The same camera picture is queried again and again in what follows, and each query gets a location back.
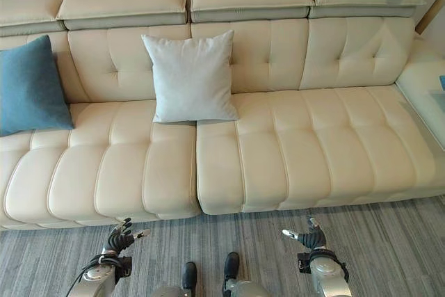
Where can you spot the blue item on table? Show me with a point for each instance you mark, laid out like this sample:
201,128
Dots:
442,83

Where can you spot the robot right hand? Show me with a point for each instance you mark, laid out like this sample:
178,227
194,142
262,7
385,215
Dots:
313,236

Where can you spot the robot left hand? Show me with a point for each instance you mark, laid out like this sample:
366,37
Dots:
120,238

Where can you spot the blue square cushion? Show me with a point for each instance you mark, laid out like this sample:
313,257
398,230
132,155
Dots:
28,88

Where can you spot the robot left leg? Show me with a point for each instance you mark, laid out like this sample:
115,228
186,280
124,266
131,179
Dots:
180,281

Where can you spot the light grey square cushion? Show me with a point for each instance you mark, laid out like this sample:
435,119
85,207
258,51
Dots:
191,78

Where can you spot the white glass side table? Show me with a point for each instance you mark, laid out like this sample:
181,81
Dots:
426,102

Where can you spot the cream leather sofa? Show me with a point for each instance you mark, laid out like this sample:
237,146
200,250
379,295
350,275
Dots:
278,158

